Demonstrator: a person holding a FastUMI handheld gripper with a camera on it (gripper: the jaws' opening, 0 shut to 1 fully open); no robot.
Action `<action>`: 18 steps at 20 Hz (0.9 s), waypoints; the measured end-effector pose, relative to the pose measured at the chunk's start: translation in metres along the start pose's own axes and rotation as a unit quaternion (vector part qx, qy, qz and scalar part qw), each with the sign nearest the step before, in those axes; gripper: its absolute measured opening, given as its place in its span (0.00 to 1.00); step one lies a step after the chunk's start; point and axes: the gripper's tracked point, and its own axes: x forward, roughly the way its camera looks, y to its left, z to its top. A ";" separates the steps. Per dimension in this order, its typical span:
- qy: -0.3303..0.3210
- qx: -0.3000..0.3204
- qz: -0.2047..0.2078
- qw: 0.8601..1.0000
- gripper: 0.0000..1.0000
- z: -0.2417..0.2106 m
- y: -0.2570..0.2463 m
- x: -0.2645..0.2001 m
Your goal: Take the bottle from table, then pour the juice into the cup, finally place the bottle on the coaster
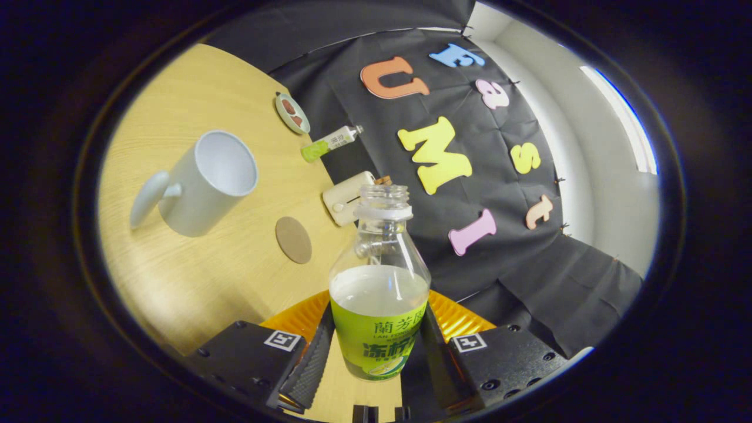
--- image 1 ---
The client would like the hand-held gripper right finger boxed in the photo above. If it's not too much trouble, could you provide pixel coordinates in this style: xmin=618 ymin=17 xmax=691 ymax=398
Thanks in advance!
xmin=418 ymin=290 xmax=570 ymax=415

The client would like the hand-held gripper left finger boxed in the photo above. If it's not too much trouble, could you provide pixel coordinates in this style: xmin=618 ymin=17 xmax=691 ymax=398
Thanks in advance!
xmin=187 ymin=290 xmax=337 ymax=412

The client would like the green label juice bottle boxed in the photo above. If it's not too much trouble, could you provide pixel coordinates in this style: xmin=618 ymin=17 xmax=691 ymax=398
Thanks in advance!
xmin=328 ymin=184 xmax=432 ymax=381

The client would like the round brown coaster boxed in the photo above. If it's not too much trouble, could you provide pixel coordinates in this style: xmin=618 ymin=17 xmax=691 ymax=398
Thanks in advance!
xmin=275 ymin=216 xmax=313 ymax=264

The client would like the white cup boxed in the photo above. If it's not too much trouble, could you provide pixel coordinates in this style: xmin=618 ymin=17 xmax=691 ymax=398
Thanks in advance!
xmin=129 ymin=130 xmax=259 ymax=238

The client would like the capped green tea bottle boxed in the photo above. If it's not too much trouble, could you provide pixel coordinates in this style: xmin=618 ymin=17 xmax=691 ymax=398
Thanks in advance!
xmin=300 ymin=125 xmax=364 ymax=163

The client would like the wooden table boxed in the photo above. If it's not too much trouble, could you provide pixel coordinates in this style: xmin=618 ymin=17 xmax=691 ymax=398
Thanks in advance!
xmin=97 ymin=44 xmax=406 ymax=423

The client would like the white toaster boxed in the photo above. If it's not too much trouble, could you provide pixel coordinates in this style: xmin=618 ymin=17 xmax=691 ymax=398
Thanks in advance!
xmin=322 ymin=170 xmax=377 ymax=227

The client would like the pale green plate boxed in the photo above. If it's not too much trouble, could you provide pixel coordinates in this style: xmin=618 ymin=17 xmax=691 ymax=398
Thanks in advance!
xmin=274 ymin=92 xmax=311 ymax=135

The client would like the ceiling light panel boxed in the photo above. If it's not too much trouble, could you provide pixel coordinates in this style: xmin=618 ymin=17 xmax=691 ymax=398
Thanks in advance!
xmin=580 ymin=66 xmax=657 ymax=175

